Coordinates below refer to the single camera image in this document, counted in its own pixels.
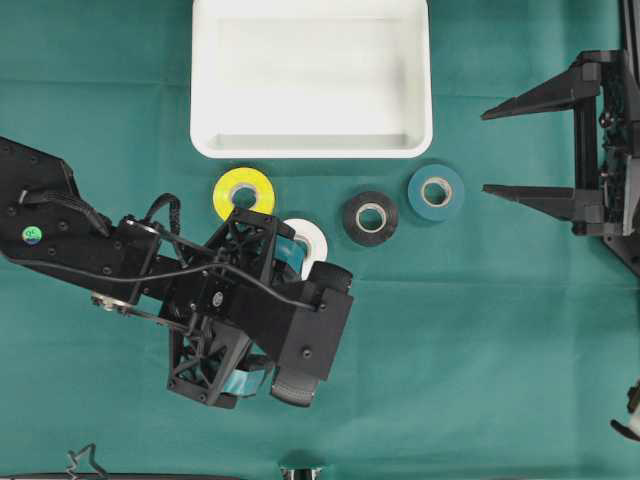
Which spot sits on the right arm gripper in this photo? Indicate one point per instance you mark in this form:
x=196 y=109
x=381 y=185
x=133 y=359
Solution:
x=602 y=89

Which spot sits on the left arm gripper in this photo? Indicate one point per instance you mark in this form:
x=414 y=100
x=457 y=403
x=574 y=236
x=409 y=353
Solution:
x=211 y=362

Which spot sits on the white tape roll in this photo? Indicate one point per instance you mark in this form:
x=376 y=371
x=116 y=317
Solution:
x=314 y=240

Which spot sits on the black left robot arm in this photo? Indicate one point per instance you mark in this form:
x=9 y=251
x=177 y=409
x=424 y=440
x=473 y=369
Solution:
x=47 y=227

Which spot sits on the black tape roll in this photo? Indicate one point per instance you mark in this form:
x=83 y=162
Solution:
x=370 y=218

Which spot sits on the yellow tape roll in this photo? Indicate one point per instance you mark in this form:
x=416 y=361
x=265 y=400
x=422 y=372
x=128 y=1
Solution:
x=246 y=188

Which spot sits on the teal tape roll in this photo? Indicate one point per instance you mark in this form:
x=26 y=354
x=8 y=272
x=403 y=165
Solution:
x=436 y=192

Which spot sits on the white plastic tray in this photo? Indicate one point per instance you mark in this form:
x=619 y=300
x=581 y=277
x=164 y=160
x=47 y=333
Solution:
x=311 y=79

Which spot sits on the white object right edge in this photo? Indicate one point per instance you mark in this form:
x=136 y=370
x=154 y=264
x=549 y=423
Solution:
x=630 y=430

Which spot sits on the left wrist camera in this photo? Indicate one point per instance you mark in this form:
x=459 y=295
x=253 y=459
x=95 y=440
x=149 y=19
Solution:
x=302 y=343

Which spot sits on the metal bracket bottom edge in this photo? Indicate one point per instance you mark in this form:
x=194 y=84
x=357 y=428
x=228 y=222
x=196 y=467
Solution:
x=301 y=473

